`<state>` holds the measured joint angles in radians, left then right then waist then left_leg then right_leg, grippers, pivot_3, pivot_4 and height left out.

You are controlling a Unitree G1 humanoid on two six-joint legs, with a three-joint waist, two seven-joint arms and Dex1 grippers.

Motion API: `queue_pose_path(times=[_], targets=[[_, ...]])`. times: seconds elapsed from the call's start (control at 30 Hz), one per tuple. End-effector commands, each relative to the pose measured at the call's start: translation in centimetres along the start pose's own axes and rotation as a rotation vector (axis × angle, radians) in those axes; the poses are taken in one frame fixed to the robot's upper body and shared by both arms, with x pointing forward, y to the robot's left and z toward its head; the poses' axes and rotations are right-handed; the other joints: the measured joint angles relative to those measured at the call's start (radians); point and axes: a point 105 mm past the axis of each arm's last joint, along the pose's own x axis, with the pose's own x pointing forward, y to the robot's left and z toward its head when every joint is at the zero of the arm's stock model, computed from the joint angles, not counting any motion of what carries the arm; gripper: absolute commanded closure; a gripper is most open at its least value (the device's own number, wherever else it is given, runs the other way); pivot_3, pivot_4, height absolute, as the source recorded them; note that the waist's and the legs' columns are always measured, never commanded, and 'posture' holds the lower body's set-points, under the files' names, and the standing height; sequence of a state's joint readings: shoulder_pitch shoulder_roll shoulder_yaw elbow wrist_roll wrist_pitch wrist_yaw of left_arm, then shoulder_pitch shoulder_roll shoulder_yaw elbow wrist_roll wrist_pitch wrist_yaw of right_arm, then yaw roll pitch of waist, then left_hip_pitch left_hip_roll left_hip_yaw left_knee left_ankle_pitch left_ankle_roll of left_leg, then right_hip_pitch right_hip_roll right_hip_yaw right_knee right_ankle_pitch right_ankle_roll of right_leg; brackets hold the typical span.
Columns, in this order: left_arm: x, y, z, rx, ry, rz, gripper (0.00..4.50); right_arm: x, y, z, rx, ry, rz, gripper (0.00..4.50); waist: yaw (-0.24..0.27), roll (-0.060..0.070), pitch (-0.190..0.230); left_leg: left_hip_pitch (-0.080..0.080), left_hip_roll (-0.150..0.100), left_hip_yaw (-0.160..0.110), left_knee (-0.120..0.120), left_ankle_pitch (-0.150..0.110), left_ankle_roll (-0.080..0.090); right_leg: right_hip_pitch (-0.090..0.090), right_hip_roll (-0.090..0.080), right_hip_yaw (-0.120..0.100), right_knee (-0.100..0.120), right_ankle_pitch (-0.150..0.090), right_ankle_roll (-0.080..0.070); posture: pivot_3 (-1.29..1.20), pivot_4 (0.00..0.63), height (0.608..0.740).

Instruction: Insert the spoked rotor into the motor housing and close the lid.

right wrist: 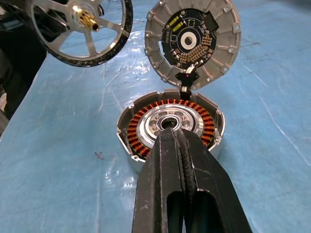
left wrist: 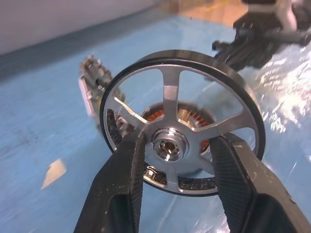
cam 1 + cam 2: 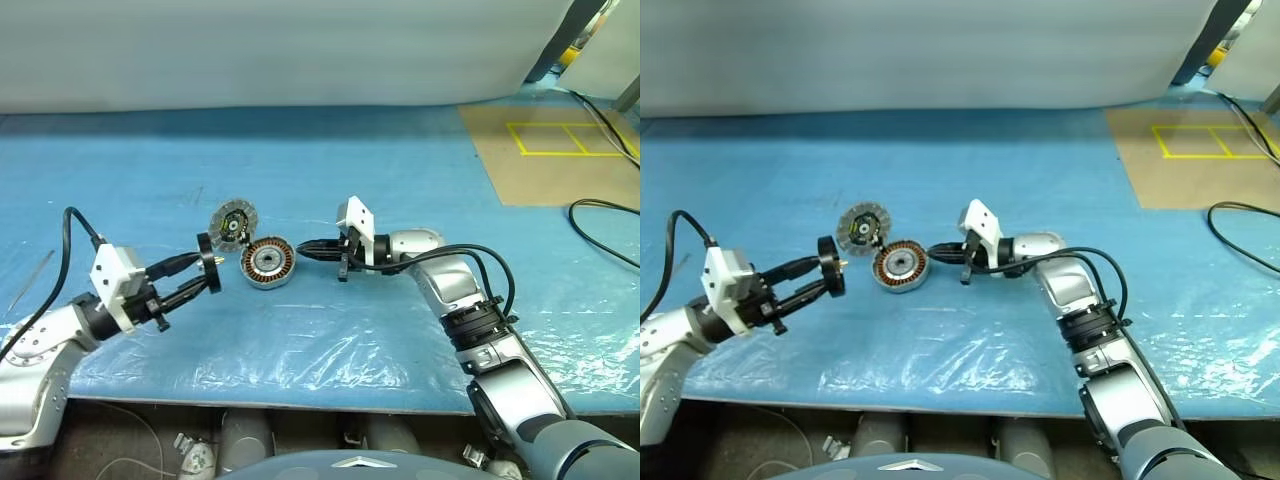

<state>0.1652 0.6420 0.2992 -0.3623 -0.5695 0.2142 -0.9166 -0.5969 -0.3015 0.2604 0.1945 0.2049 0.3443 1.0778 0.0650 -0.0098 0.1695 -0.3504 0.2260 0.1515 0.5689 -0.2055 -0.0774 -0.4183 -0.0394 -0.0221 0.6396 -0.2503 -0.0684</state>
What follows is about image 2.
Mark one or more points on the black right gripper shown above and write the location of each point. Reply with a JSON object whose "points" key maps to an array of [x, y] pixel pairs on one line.
{"points": [[257, 29]]}

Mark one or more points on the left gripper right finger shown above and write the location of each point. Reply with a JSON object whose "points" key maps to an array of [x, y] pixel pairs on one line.
{"points": [[247, 194]]}

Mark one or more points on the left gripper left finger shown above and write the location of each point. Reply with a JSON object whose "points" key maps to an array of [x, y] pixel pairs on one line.
{"points": [[116, 184]]}

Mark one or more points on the spoked rotor black rim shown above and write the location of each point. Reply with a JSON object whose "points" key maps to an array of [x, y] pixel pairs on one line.
{"points": [[171, 97]]}

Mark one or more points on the motor housing copper windings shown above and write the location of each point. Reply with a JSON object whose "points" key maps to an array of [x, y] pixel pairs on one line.
{"points": [[185, 114]]}

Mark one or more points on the brown cardboard sheet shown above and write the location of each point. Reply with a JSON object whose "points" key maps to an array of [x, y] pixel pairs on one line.
{"points": [[213, 11]]}

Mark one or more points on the blue table cover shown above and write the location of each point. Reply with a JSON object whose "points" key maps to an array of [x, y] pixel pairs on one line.
{"points": [[48, 116]]}

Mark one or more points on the large white backdrop panel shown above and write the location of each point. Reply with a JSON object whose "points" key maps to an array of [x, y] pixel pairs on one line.
{"points": [[60, 19]]}

